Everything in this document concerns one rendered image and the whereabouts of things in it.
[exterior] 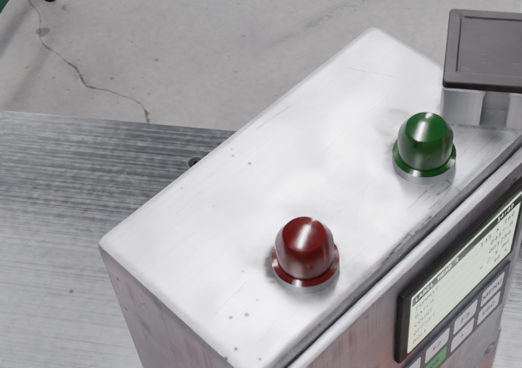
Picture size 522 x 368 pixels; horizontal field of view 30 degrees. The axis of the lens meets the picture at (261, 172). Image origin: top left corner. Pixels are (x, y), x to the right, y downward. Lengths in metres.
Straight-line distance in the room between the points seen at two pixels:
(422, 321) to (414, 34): 2.20
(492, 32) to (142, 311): 0.19
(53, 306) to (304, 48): 1.53
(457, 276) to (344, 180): 0.07
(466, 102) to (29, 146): 0.97
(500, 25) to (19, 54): 2.34
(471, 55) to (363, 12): 2.25
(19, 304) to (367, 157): 0.82
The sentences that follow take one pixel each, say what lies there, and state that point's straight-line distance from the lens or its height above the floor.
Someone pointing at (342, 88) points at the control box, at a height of 1.48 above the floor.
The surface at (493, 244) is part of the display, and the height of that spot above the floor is 1.43.
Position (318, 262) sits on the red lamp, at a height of 1.49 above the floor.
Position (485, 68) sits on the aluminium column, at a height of 1.50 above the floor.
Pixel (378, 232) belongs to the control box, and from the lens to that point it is 0.39.
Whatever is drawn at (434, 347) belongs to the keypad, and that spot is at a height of 1.38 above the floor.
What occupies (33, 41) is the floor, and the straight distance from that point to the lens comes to 2.74.
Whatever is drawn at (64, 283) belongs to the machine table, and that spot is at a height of 0.83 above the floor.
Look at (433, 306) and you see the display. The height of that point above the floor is 1.43.
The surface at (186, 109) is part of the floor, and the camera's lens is 2.46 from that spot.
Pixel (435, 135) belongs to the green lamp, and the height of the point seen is 1.50.
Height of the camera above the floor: 1.79
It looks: 51 degrees down
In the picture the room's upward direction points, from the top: 7 degrees counter-clockwise
